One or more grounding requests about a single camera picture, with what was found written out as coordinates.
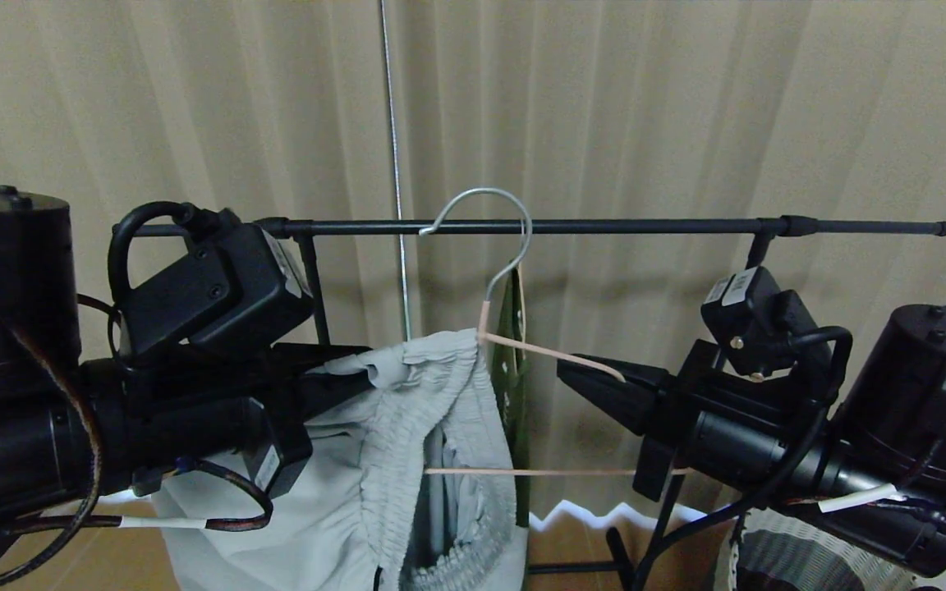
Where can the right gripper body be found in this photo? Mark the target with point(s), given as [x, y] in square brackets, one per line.
[736, 435]

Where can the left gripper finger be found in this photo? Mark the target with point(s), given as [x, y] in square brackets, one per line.
[333, 394]
[325, 355]

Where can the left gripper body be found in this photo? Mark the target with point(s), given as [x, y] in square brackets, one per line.
[185, 419]

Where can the pale grey shorts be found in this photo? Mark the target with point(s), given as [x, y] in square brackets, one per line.
[317, 509]

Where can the green long-sleeved shirt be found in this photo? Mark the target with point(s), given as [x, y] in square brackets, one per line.
[514, 410]

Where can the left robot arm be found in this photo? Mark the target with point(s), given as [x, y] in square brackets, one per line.
[5, 287]

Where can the white laundry basket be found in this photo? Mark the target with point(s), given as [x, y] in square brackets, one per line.
[810, 558]

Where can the black clothes rack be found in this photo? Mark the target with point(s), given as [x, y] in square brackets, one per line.
[645, 226]

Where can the beige curtain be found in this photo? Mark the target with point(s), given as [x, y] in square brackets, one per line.
[686, 98]

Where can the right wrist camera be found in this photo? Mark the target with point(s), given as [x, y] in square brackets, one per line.
[756, 320]

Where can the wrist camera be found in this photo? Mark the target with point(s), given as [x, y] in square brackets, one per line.
[756, 320]
[210, 287]

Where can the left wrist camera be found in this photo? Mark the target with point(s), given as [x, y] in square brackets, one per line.
[210, 287]

